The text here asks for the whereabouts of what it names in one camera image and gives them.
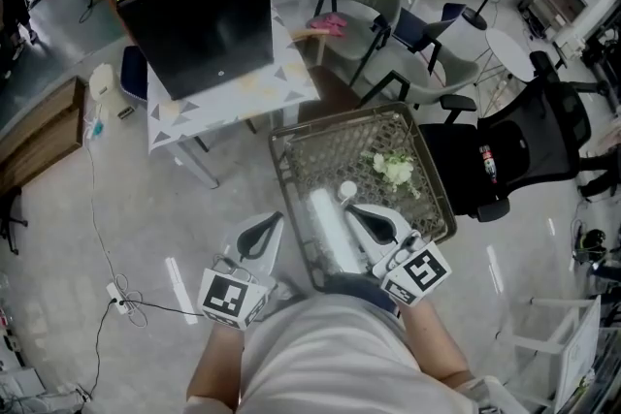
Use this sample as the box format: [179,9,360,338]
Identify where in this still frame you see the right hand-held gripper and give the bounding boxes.
[343,203,454,307]

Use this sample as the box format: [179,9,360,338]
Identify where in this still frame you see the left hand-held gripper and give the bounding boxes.
[197,210,285,332]

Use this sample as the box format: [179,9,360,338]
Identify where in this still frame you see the clear cotton swab container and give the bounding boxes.
[309,187,366,273]

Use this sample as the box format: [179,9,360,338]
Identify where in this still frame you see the person's left forearm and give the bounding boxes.
[185,323,245,406]

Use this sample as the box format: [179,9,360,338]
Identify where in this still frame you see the person's right forearm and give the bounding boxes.
[397,299,475,388]

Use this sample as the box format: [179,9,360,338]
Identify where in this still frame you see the white artificial flowers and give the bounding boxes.
[360,149,422,201]

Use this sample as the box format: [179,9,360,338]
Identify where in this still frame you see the person's white shirt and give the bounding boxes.
[236,290,515,414]

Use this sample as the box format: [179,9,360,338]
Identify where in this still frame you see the dark bottle with red label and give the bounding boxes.
[478,143,500,186]

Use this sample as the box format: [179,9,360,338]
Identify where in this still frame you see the white power strip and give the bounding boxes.
[106,281,131,315]

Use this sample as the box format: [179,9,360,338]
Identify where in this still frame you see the black mesh office chair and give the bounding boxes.
[417,50,594,223]

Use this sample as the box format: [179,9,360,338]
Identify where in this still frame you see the table with triangle-pattern cloth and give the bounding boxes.
[145,4,322,190]

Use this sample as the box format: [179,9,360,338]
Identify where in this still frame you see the round white side table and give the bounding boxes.
[473,28,536,86]

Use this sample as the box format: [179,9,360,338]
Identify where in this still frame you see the wooden chair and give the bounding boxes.
[289,27,332,67]

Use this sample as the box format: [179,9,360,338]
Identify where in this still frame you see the pink cloth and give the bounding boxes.
[309,13,348,39]

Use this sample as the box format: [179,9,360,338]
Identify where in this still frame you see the wooden cabinet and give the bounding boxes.
[0,76,89,196]

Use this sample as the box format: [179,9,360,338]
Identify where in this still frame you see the black mini fridge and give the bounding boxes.
[115,0,276,102]

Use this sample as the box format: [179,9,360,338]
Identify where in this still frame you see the grey storage cabinet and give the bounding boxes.
[517,0,589,41]

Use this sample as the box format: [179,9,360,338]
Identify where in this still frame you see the black cable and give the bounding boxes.
[88,299,205,399]

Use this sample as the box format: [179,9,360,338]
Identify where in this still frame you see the white cable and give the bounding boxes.
[82,101,128,290]

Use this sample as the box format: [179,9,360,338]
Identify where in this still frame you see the grey armchair with black frame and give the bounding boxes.
[357,20,482,109]
[312,0,405,87]

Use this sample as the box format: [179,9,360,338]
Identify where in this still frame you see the white frame stand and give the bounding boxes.
[502,294,604,411]

